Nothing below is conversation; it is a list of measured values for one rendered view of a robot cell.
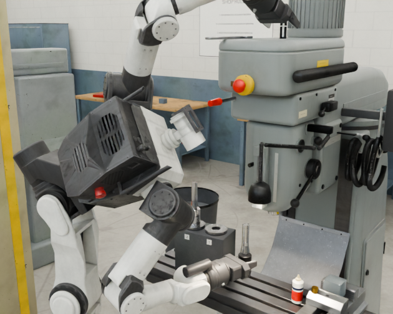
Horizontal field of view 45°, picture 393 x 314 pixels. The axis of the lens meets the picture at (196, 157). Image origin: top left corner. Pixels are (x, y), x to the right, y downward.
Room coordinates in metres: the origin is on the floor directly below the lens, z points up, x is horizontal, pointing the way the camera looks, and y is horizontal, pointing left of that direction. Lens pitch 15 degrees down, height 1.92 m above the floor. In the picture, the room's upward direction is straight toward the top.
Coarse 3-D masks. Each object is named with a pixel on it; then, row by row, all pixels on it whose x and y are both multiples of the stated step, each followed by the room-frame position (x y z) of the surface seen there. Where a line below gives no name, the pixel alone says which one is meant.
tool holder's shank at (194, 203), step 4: (192, 184) 1.78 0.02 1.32; (196, 184) 1.78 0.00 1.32; (192, 188) 1.78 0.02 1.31; (196, 188) 1.78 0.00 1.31; (192, 192) 1.78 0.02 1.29; (196, 192) 1.78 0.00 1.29; (192, 196) 1.78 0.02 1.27; (196, 196) 1.78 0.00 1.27; (192, 200) 1.78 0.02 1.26; (196, 200) 1.78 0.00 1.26; (192, 204) 1.77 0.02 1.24; (196, 204) 1.77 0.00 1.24; (196, 208) 1.78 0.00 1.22
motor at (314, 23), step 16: (304, 0) 1.70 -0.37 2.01; (320, 0) 1.68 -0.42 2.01; (336, 0) 1.70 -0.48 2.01; (304, 16) 1.70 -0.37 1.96; (320, 16) 1.68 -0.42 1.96; (336, 16) 1.69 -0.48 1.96; (288, 32) 1.76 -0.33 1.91; (304, 32) 1.70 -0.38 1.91; (320, 32) 1.68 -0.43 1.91; (336, 32) 1.70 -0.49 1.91
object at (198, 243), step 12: (192, 228) 1.74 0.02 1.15; (204, 228) 1.77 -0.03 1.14; (216, 228) 1.75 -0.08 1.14; (228, 228) 1.77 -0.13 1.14; (180, 240) 1.75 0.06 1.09; (192, 240) 1.72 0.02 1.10; (204, 240) 1.69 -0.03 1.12; (216, 240) 1.67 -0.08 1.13; (228, 240) 1.70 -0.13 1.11; (180, 252) 1.75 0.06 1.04; (192, 252) 1.72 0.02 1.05; (204, 252) 1.69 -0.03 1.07; (216, 252) 1.67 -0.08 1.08; (228, 252) 1.70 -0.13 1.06; (180, 264) 1.75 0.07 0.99
